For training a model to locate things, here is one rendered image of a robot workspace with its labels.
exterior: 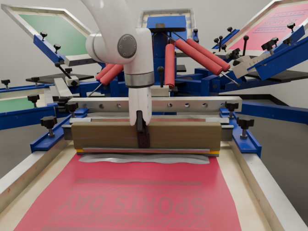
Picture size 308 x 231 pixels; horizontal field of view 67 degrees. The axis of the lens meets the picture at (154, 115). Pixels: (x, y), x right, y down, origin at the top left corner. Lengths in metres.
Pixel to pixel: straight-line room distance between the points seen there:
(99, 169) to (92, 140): 0.09
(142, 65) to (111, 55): 0.11
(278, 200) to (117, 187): 0.33
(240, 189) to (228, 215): 0.09
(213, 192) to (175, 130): 0.19
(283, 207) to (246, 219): 0.07
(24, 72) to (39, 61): 0.44
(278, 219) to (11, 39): 5.69
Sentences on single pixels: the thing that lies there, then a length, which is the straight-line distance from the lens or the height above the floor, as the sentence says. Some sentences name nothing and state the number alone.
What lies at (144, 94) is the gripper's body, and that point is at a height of 1.14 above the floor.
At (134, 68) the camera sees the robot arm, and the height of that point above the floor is 1.20.
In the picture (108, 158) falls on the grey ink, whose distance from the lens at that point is 0.67.
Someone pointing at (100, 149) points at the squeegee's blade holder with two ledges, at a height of 0.99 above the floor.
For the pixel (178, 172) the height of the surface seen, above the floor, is 0.95.
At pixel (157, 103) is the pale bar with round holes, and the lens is 0.91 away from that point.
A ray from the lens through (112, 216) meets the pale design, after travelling 0.49.
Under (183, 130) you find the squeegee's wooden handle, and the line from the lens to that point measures 0.62.
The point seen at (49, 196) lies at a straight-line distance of 0.58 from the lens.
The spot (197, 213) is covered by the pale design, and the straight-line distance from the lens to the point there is 0.49.
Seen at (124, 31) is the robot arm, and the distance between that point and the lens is 0.48.
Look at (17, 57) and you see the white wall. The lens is 5.83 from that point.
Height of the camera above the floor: 1.27
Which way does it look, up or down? 19 degrees down
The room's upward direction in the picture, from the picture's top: 2 degrees counter-clockwise
